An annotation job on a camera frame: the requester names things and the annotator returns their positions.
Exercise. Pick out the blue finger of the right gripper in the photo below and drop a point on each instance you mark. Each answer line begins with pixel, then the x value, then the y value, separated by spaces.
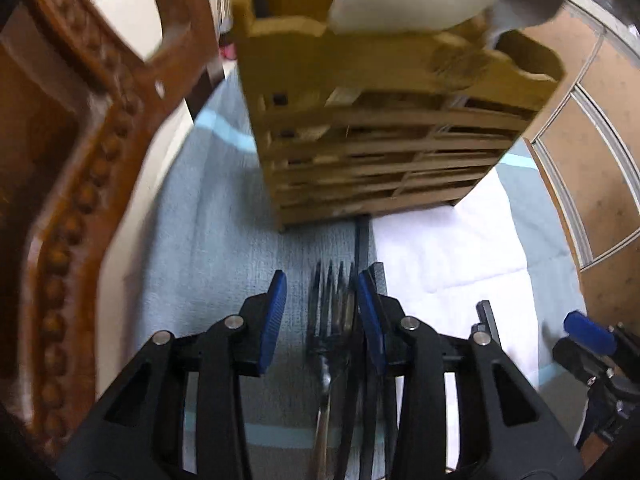
pixel 589 334

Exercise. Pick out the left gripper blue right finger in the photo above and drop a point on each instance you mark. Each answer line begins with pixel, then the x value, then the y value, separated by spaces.
pixel 370 308

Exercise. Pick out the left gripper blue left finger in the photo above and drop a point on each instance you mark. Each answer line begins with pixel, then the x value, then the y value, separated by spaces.
pixel 272 313

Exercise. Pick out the steel fork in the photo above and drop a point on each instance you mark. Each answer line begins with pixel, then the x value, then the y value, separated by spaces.
pixel 330 320

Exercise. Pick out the black chopstick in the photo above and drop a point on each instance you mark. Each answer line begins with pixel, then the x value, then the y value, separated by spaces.
pixel 487 319
pixel 349 413
pixel 362 243
pixel 372 399

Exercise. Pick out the large steel spoon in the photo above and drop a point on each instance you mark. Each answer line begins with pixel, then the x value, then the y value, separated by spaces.
pixel 507 15

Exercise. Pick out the kitchen counter cabinets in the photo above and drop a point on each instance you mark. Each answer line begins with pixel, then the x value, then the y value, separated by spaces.
pixel 587 140

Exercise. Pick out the checked grey pink cushion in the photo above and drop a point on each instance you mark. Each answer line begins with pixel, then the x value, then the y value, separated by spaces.
pixel 209 241

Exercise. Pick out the wooden utensil holder box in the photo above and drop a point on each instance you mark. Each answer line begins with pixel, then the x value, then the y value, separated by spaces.
pixel 350 124

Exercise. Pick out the carved brown wooden chair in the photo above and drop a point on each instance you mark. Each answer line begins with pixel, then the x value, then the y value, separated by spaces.
pixel 79 111

